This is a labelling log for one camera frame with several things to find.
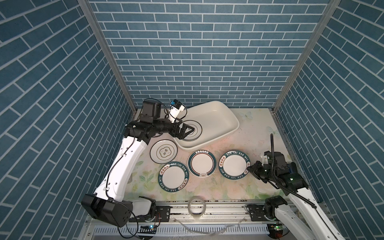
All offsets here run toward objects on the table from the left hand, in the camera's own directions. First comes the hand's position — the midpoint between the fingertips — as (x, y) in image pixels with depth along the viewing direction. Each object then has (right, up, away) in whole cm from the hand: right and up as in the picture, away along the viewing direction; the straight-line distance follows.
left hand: (187, 125), depth 68 cm
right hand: (+30, -22, +9) cm, 38 cm away
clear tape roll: (+5, -44, +3) cm, 44 cm away
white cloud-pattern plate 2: (-18, -18, +28) cm, 38 cm away
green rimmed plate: (-10, -31, +17) cm, 37 cm away
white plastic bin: (+19, +2, +43) cm, 47 cm away
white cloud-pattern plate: (+4, -6, +35) cm, 36 cm away
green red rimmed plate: (+7, -24, +23) cm, 34 cm away
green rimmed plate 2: (+25, -23, +16) cm, 38 cm away
